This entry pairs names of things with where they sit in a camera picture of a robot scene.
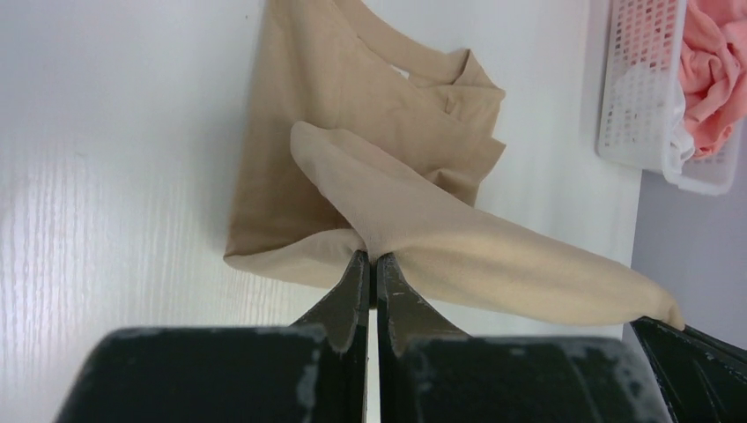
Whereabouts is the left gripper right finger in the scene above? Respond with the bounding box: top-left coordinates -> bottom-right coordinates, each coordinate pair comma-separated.
376,253 -> 470,422

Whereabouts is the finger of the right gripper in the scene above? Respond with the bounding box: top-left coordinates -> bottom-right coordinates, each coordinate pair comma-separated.
632,317 -> 746,422

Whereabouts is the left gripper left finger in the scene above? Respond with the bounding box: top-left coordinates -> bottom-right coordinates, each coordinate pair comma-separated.
293,251 -> 371,422

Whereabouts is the beige t shirt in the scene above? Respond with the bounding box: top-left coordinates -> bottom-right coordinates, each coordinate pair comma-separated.
225,1 -> 684,329

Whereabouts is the white t shirt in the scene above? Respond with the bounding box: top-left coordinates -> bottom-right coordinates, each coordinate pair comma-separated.
667,88 -> 695,174

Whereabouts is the white plastic basket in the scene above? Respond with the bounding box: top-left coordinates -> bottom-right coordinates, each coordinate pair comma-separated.
596,1 -> 742,196

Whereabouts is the pink t shirt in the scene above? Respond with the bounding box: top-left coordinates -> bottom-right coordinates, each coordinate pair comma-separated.
679,1 -> 746,158

